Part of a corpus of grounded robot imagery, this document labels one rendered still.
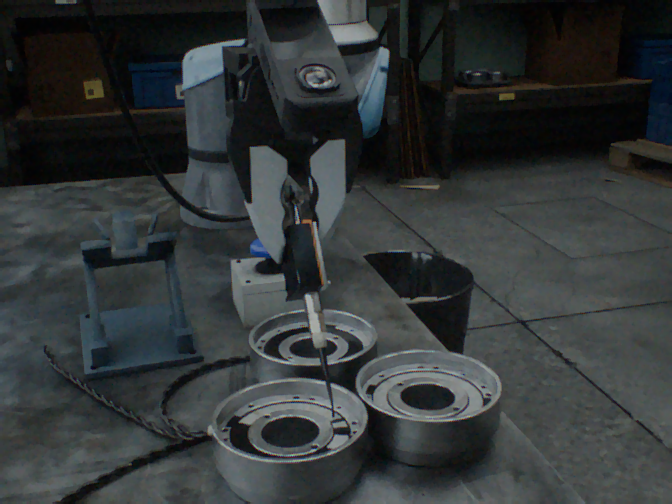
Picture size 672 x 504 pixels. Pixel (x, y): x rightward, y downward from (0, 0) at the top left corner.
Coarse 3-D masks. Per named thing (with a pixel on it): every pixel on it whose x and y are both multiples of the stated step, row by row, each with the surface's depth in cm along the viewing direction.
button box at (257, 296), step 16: (240, 272) 79; (256, 272) 79; (272, 272) 78; (240, 288) 77; (256, 288) 76; (272, 288) 76; (240, 304) 78; (256, 304) 76; (272, 304) 77; (288, 304) 77; (256, 320) 77
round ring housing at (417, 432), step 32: (416, 352) 63; (448, 352) 63; (416, 384) 61; (448, 384) 61; (480, 384) 61; (384, 416) 55; (416, 416) 57; (448, 416) 57; (480, 416) 55; (384, 448) 57; (416, 448) 55; (448, 448) 55; (480, 448) 57
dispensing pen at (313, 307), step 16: (288, 192) 60; (304, 224) 58; (288, 240) 58; (304, 240) 57; (288, 256) 58; (304, 256) 57; (288, 272) 59; (304, 272) 57; (288, 288) 60; (304, 288) 57; (304, 304) 58; (320, 304) 58; (320, 320) 58; (320, 336) 57; (320, 352) 57
